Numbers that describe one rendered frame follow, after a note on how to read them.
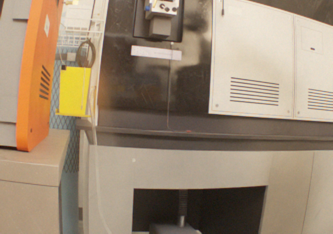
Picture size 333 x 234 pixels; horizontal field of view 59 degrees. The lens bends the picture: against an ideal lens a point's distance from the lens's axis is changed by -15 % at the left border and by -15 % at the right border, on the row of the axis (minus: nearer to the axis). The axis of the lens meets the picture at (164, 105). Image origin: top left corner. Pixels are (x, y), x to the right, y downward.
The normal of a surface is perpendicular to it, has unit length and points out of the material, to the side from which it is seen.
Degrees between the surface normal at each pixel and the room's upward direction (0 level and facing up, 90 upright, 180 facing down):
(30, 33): 90
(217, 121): 90
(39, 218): 90
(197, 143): 90
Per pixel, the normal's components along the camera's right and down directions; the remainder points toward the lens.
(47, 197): 0.25, -0.01
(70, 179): 0.78, 0.04
